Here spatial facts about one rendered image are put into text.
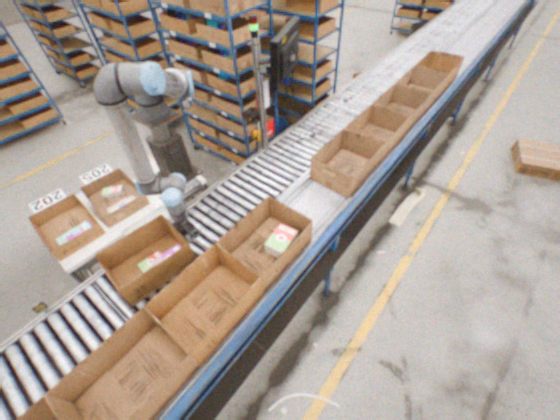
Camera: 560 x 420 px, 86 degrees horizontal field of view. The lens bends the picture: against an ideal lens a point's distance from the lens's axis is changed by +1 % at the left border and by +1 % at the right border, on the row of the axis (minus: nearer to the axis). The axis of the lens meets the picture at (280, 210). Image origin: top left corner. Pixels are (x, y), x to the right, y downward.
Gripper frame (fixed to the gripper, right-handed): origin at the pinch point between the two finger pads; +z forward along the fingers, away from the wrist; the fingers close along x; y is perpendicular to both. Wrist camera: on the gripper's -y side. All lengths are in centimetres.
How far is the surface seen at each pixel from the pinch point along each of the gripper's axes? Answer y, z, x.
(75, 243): 53, -1, 43
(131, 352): -31, -9, 56
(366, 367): -111, 80, -28
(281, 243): -50, -15, -21
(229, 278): -39.2, -8.5, 6.6
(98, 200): 82, 4, 16
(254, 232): -29.8, -8.1, -21.9
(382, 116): -39, -17, -154
